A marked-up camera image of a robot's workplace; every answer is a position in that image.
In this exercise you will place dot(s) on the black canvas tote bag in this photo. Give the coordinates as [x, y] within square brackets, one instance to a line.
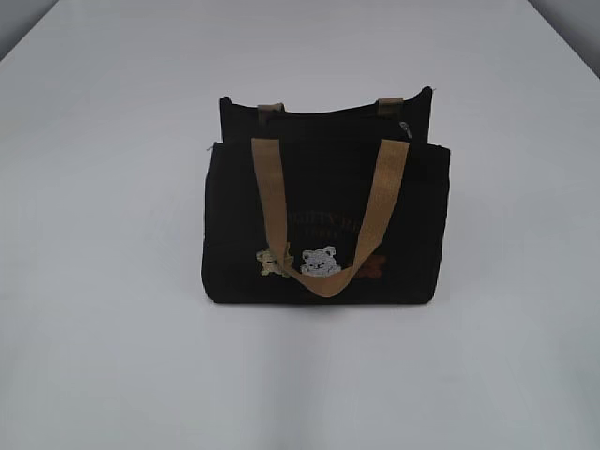
[325, 208]

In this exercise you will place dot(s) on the silver zipper pull with ring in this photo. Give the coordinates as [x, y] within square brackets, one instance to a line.
[406, 128]

